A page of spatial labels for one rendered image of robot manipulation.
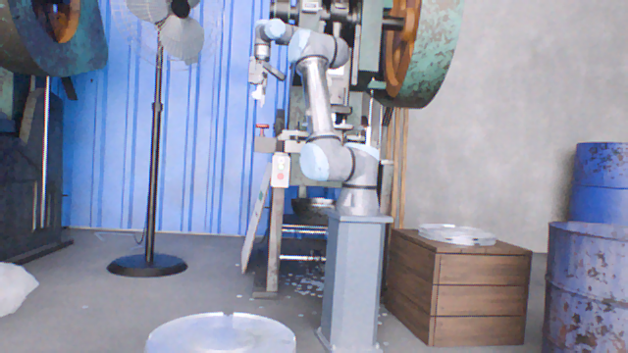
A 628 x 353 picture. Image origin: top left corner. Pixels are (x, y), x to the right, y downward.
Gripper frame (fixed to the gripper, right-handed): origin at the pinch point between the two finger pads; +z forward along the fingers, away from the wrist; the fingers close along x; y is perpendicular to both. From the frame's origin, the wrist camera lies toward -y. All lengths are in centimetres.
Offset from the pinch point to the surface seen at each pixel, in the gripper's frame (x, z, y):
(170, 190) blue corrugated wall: -135, 54, 65
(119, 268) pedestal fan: -22, 82, 64
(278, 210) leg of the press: 7.3, 46.1, -9.4
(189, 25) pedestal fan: -27, -37, 38
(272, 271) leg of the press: 7, 73, -9
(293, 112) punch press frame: -39.9, -1.5, -15.7
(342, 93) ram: -10.9, -9.4, -36.8
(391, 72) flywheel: -45, -29, -68
